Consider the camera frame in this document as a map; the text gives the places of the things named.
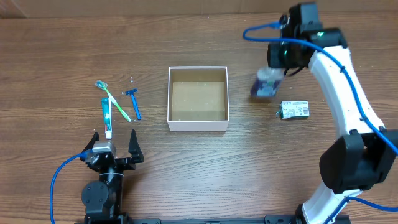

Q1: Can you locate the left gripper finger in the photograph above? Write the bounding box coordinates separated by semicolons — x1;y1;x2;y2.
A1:
128;129;144;163
80;132;100;161

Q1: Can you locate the clear pump soap bottle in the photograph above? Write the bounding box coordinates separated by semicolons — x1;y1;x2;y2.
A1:
250;66;284;98

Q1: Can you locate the green white soap bar packet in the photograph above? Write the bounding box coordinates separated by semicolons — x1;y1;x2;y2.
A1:
276;101;310;119

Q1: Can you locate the blue disposable razor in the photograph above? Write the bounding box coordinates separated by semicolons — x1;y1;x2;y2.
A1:
125;88;141;121

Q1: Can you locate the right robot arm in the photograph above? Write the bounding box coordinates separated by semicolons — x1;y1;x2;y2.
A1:
267;2;397;223

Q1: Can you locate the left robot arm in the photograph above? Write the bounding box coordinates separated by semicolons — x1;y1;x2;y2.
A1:
81;130;144;223

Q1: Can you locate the green toothpaste tube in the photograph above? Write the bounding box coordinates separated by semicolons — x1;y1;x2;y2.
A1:
101;98;113;139

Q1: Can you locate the green white toothbrush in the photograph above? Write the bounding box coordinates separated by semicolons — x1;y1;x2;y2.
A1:
94;80;131;122

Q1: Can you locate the white open cardboard box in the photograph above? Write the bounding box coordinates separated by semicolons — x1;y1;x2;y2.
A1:
167;66;229;131

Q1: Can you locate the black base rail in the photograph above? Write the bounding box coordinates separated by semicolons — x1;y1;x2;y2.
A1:
77;215;305;224

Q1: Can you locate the right blue cable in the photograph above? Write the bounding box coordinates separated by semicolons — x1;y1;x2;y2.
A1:
242;20;398;224

